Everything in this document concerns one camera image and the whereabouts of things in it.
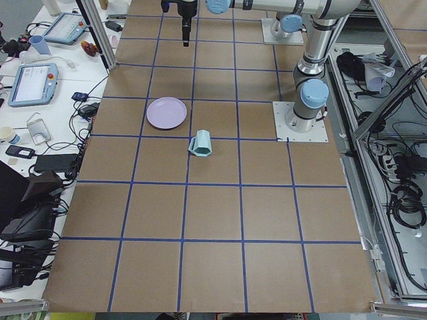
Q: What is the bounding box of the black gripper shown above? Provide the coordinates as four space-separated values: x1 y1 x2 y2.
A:
177 0 197 47

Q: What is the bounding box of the mint green faceted cup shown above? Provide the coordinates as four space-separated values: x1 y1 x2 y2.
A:
187 129 212 157

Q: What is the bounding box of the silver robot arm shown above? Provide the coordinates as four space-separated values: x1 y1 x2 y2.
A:
270 11 303 41
205 0 360 133

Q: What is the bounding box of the pink plastic cup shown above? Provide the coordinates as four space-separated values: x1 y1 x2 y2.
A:
109 35 119 49

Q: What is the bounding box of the lavender round plate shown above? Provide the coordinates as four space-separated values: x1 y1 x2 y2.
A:
147 97 187 129

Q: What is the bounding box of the blue plastic cup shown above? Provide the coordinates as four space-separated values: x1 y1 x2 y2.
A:
29 35 51 55

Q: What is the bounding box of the white paper cup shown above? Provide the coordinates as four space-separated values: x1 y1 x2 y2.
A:
0 127 20 144

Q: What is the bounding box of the red brown toy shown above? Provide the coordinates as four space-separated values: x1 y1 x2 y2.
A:
80 41 99 57

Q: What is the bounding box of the far blue teach pendant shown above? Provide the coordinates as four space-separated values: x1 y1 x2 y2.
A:
43 13 87 45

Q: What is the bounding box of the blue teach pendant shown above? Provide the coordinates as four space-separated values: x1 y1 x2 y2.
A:
43 13 87 45
8 63 59 107

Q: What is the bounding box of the small blue device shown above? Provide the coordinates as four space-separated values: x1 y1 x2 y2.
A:
71 92 89 102

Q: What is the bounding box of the near blue teach pendant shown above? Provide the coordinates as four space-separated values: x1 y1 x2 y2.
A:
8 63 59 107

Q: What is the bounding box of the open metal tin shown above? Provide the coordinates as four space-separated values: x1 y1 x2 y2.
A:
27 118 51 145

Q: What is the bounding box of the aluminium frame post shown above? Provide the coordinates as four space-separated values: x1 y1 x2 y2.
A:
75 0 117 70

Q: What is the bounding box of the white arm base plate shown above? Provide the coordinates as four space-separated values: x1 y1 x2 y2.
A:
261 18 304 46
272 101 329 143

